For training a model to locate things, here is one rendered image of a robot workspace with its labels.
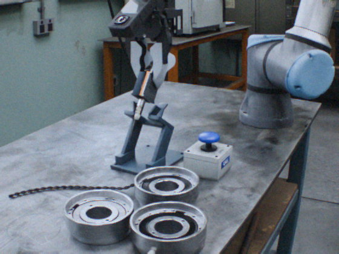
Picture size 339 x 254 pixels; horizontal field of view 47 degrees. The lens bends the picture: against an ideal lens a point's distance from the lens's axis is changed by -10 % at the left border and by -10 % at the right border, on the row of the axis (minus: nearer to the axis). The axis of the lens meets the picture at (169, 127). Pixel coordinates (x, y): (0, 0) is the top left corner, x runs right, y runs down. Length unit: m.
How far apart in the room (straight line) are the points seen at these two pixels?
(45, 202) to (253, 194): 0.36
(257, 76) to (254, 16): 3.42
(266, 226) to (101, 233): 0.61
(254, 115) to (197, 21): 1.84
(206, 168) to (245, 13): 3.78
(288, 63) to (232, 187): 0.31
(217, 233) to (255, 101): 0.50
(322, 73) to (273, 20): 3.48
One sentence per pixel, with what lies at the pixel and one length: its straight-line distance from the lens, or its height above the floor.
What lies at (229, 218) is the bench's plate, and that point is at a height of 0.80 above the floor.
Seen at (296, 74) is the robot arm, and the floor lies 0.97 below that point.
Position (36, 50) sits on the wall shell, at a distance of 2.59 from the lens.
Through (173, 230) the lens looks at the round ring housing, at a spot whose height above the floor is 0.81.
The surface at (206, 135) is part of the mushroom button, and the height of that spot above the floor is 0.87.
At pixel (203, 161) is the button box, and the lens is 0.77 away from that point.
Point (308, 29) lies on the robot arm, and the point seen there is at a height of 1.06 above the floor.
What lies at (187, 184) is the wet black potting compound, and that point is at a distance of 0.69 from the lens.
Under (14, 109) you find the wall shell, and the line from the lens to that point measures 2.52.
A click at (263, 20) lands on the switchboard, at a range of 4.42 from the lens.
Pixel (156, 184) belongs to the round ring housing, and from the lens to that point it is 0.70.
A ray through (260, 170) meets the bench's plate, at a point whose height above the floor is 0.80.
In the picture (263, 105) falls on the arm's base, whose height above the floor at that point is 0.86.
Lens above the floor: 1.15
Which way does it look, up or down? 19 degrees down
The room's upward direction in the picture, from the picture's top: 1 degrees counter-clockwise
